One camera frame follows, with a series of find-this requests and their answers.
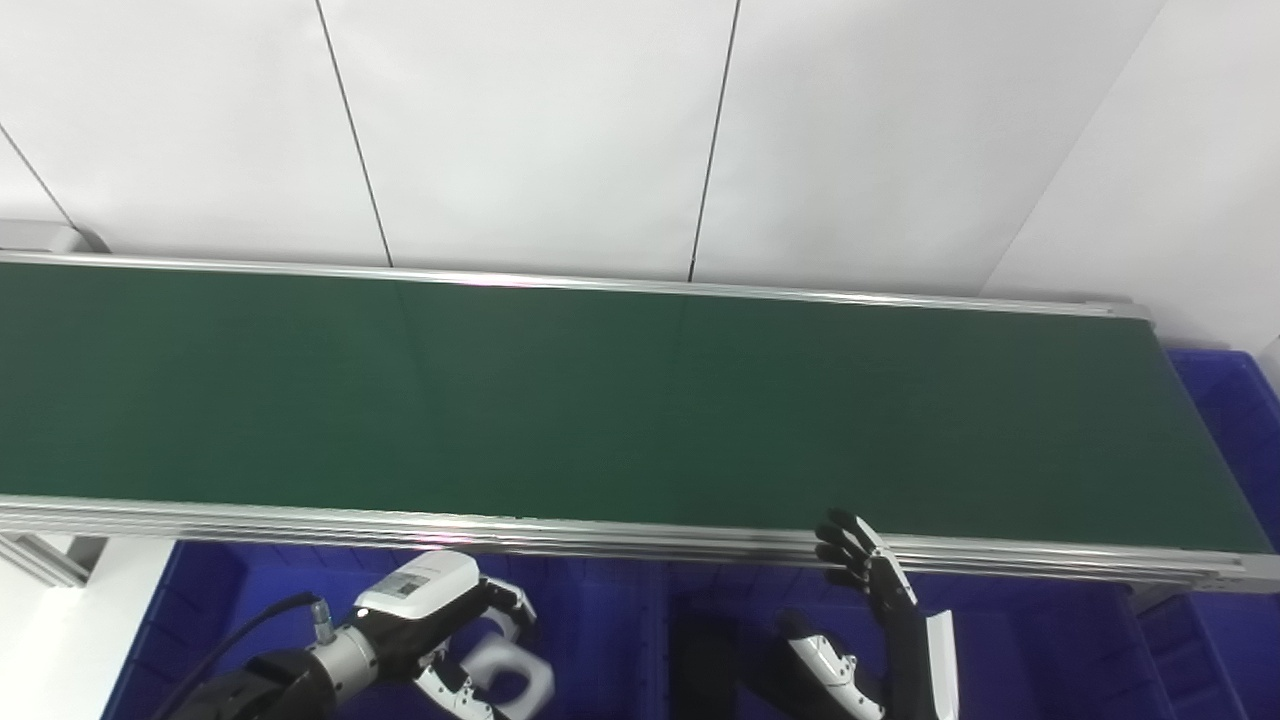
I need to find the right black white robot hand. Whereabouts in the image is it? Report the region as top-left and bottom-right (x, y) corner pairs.
(783, 508), (963, 720)

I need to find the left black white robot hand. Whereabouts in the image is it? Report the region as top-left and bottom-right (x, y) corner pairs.
(345, 550), (541, 720)

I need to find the white square part round hole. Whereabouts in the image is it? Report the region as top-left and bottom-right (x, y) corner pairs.
(462, 638), (557, 720)

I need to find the large blue plastic bin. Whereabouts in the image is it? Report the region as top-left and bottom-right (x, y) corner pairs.
(660, 558), (1201, 720)
(1140, 348), (1280, 720)
(100, 540), (673, 720)

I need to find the green conveyor belt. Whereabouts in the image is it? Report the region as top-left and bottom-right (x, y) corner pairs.
(0, 250), (1280, 596)
(0, 262), (1276, 553)

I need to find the black part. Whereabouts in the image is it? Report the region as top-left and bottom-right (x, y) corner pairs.
(672, 618), (743, 720)

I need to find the aluminium conveyor support leg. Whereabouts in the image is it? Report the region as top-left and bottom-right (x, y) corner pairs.
(0, 530), (108, 591)

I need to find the grey conveyor end housing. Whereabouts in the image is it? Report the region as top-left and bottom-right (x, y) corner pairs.
(0, 220), (109, 257)

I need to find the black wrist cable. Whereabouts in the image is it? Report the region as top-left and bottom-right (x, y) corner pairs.
(150, 592), (338, 720)

